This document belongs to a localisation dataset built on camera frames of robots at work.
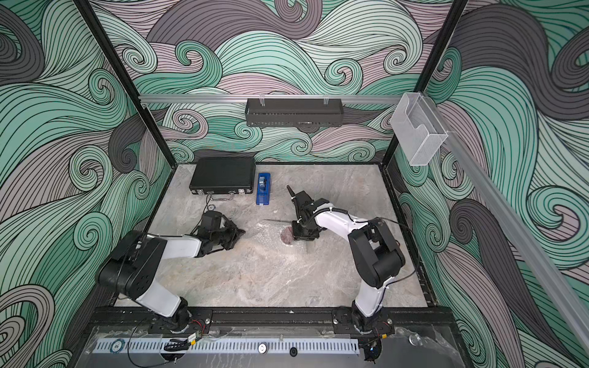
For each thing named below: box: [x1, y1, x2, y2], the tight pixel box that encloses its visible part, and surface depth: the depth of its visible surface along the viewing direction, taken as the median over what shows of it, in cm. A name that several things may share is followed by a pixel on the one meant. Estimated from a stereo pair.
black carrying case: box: [189, 156, 257, 195], surface depth 109 cm
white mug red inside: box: [280, 226, 295, 245], surface depth 88 cm
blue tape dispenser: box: [256, 172, 271, 205], surface depth 106 cm
